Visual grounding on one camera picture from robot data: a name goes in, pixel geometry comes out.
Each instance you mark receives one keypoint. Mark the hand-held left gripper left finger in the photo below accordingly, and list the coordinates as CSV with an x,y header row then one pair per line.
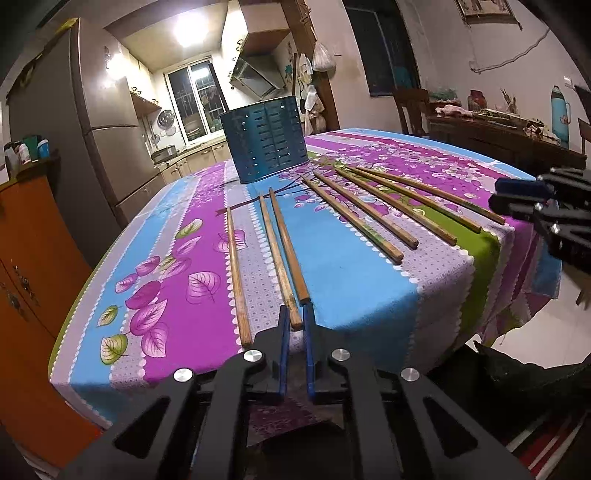
x,y
282,355

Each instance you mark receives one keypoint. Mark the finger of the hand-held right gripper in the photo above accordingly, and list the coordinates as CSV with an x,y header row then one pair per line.
x,y
517,205
521,186

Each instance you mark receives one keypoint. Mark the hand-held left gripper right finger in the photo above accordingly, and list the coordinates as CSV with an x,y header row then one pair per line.
x,y
310,355

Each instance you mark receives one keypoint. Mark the wooden chopstick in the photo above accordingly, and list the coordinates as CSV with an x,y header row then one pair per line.
x,y
415,200
236,272
351,219
397,207
364,209
434,194
287,244
276,258

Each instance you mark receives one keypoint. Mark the blue perforated utensil holder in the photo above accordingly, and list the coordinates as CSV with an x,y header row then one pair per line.
x,y
263,138

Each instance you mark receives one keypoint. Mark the dark wooden sideboard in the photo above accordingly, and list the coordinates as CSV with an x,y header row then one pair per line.
x,y
498,138

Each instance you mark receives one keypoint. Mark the floral purple blue tablecloth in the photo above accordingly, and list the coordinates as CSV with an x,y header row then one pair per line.
x,y
351,286

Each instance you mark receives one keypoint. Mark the blue thermos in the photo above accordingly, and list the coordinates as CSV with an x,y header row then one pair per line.
x,y
560,115

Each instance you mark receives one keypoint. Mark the red vase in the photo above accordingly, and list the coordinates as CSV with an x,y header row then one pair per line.
x,y
477,100

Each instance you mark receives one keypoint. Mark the pink cloth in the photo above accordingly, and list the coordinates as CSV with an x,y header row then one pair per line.
x,y
455,110

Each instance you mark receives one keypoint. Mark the wooden chair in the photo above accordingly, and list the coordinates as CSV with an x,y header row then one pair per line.
x,y
411,108

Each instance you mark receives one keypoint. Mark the dark cloth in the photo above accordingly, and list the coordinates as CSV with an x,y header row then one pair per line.
x,y
531,369

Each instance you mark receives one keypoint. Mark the dark window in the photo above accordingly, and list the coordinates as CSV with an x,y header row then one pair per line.
x,y
381,46

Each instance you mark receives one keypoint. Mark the beige lower kitchen cabinets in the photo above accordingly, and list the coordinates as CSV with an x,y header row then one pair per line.
x,y
198,161

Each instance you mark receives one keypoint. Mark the hanging cloth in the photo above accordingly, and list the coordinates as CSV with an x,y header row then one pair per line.
x,y
311,110

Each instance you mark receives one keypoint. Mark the metal pot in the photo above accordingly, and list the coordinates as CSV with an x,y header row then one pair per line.
x,y
164,153

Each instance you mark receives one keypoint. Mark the hanging plastic bag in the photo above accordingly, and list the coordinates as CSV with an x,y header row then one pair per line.
x,y
322,57

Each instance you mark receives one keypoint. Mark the orange wooden cabinet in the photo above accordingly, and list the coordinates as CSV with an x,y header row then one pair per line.
x,y
32,286

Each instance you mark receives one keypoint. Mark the hanging metal strainer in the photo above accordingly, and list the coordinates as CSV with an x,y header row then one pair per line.
x,y
167,122

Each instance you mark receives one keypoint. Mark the barred kitchen window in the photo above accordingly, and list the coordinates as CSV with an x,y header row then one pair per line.
x,y
196,99

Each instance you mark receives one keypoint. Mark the steel range hood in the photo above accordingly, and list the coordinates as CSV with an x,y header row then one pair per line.
x,y
258,74

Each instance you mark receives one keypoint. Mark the beige upper kitchen cabinet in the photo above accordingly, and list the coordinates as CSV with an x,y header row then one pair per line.
x,y
143,92

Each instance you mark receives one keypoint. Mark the beige cabinet above hood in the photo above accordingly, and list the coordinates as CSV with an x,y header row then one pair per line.
x,y
254,27

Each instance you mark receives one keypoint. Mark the blue cup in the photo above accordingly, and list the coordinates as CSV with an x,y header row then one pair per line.
x,y
43,148

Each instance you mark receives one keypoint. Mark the grey refrigerator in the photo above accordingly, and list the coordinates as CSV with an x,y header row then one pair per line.
x,y
64,120

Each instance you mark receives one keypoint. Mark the white bottle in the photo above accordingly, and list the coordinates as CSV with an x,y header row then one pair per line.
x,y
23,153

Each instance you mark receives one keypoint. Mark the green cup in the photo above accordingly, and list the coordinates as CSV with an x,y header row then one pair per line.
x,y
30,144

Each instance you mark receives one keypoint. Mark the ceiling light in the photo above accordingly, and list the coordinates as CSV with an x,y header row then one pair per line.
x,y
189,30

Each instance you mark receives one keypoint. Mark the framed wall picture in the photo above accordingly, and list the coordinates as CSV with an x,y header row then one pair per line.
x,y
487,9

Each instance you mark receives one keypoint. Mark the wooden door frame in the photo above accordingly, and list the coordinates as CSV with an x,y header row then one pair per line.
x,y
311,27

